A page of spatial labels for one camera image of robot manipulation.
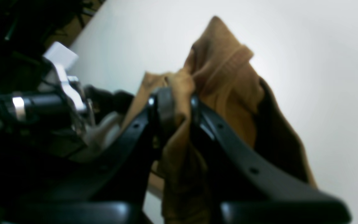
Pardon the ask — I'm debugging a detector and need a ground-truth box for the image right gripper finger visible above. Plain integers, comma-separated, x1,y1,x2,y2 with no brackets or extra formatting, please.
190,95,352,224

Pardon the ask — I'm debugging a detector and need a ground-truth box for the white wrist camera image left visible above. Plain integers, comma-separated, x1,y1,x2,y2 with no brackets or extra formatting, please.
43,41,79,71

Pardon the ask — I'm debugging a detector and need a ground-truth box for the brown t-shirt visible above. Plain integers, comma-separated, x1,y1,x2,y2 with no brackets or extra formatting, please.
121,16,317,224

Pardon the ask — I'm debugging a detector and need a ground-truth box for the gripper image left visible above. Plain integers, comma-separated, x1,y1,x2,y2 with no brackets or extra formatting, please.
4,64,175,224

